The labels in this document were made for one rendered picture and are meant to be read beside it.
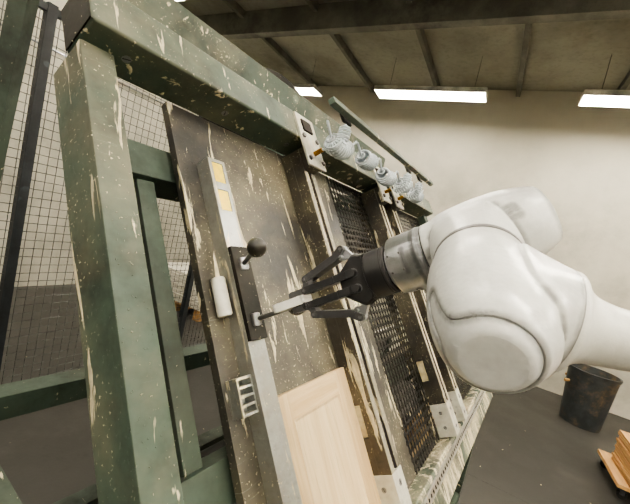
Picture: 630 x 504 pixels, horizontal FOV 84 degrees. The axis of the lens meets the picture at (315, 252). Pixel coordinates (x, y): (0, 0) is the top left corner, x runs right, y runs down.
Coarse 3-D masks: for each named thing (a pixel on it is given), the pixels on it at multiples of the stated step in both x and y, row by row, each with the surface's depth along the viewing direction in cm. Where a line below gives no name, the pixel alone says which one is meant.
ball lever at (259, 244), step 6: (252, 240) 64; (258, 240) 64; (252, 246) 63; (258, 246) 63; (264, 246) 64; (252, 252) 64; (258, 252) 64; (264, 252) 64; (240, 258) 73; (246, 258) 70; (240, 264) 73; (246, 264) 73
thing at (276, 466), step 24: (216, 192) 77; (216, 216) 76; (216, 240) 75; (240, 240) 77; (240, 312) 70; (240, 336) 70; (240, 360) 69; (264, 360) 70; (264, 384) 68; (264, 408) 66; (264, 432) 65; (264, 456) 65; (288, 456) 67; (264, 480) 64; (288, 480) 65
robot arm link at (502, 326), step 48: (480, 240) 34; (432, 288) 33; (480, 288) 28; (528, 288) 28; (576, 288) 29; (432, 336) 32; (480, 336) 27; (528, 336) 26; (576, 336) 29; (624, 336) 30; (480, 384) 28; (528, 384) 27
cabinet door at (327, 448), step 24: (312, 384) 83; (336, 384) 91; (288, 408) 74; (312, 408) 80; (336, 408) 88; (288, 432) 72; (312, 432) 78; (336, 432) 85; (360, 432) 92; (312, 456) 75; (336, 456) 82; (360, 456) 89; (312, 480) 73; (336, 480) 79; (360, 480) 86
